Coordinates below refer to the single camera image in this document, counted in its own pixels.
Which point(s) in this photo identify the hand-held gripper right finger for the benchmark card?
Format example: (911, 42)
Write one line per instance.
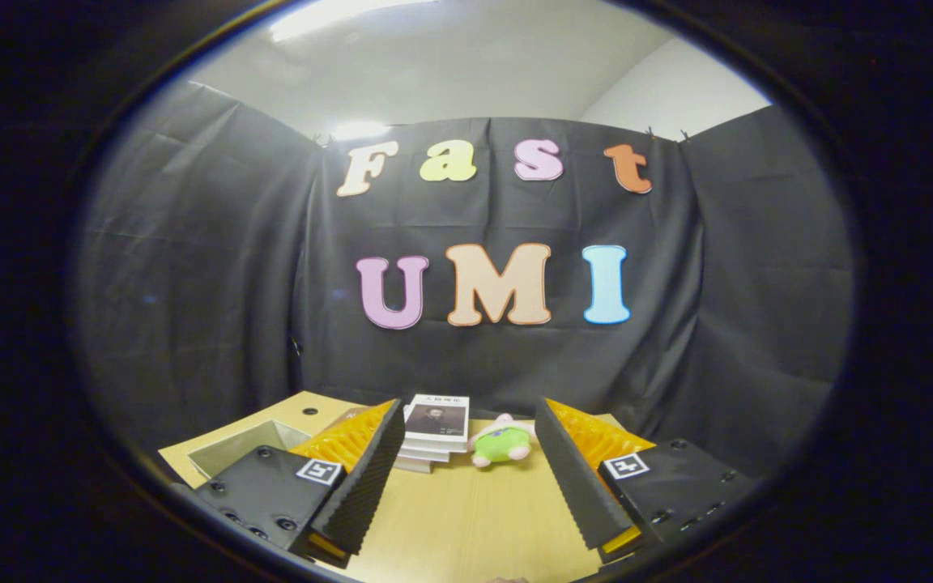
(580, 486)

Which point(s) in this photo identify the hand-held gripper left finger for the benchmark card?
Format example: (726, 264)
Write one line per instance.
(365, 486)

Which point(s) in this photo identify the grey fabric storage box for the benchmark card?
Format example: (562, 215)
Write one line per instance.
(223, 453)

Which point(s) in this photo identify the beige thick book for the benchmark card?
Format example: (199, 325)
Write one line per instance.
(414, 465)

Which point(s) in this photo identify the white patterned book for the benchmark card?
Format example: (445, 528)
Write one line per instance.
(426, 455)

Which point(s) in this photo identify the brown cover book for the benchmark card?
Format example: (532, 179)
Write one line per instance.
(349, 414)

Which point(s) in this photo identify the green and pink plush toy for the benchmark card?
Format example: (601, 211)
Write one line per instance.
(503, 445)

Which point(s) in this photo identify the white portrait cover book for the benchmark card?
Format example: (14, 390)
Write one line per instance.
(436, 421)

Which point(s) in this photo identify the black backdrop cloth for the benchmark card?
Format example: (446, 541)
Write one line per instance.
(215, 267)

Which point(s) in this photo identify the ceiling light panel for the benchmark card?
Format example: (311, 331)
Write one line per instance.
(337, 16)

